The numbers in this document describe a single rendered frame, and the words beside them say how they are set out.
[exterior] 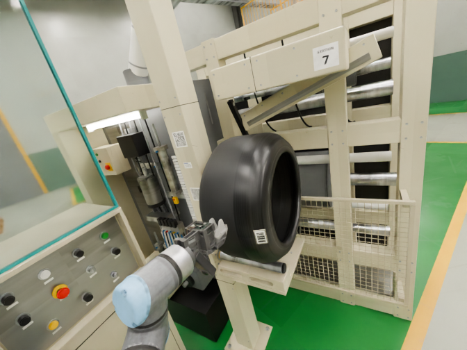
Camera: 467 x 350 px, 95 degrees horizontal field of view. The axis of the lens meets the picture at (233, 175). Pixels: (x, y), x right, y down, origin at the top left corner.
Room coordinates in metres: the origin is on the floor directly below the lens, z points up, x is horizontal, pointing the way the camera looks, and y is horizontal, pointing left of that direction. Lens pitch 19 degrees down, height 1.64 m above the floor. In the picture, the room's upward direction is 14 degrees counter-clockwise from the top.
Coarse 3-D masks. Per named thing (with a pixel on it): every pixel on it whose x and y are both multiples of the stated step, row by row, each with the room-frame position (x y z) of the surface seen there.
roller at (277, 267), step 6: (222, 252) 0.91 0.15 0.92; (222, 258) 0.89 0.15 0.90; (228, 258) 0.87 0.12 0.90; (234, 258) 0.85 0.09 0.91; (240, 258) 0.84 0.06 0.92; (246, 264) 0.82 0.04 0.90; (252, 264) 0.80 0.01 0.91; (258, 264) 0.78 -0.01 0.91; (264, 264) 0.77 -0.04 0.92; (270, 264) 0.75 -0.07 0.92; (276, 264) 0.74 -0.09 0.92; (282, 264) 0.74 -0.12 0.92; (270, 270) 0.75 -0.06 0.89; (276, 270) 0.73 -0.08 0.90; (282, 270) 0.72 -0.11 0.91
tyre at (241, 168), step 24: (240, 144) 0.84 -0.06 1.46; (264, 144) 0.80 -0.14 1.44; (288, 144) 0.95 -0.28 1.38; (216, 168) 0.79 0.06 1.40; (240, 168) 0.73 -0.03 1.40; (264, 168) 0.72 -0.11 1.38; (288, 168) 1.10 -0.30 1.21; (216, 192) 0.73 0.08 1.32; (240, 192) 0.68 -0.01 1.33; (264, 192) 0.67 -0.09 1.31; (288, 192) 1.09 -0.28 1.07; (216, 216) 0.71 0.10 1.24; (240, 216) 0.65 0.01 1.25; (264, 216) 0.64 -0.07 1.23; (288, 216) 1.02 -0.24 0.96; (240, 240) 0.66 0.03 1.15; (288, 240) 0.79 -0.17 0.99
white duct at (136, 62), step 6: (132, 24) 1.46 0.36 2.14; (132, 30) 1.46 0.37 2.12; (132, 36) 1.47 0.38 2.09; (132, 42) 1.48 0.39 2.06; (138, 42) 1.47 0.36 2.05; (132, 48) 1.49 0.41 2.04; (138, 48) 1.48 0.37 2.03; (132, 54) 1.50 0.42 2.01; (138, 54) 1.49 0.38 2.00; (132, 60) 1.51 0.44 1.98; (138, 60) 1.50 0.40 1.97; (144, 60) 1.52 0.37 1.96; (132, 66) 1.52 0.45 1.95; (138, 66) 1.51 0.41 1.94; (144, 66) 1.53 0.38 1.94; (138, 72) 1.53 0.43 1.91; (144, 72) 1.55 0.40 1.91
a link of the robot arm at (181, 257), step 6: (174, 246) 0.47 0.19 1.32; (162, 252) 0.45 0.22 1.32; (168, 252) 0.44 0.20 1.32; (174, 252) 0.44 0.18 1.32; (180, 252) 0.45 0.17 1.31; (186, 252) 0.45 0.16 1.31; (174, 258) 0.43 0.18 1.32; (180, 258) 0.43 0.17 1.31; (186, 258) 0.44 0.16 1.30; (180, 264) 0.42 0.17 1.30; (186, 264) 0.43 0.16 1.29; (192, 264) 0.44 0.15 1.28; (186, 270) 0.42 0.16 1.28; (192, 270) 0.44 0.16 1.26; (186, 276) 0.42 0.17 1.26
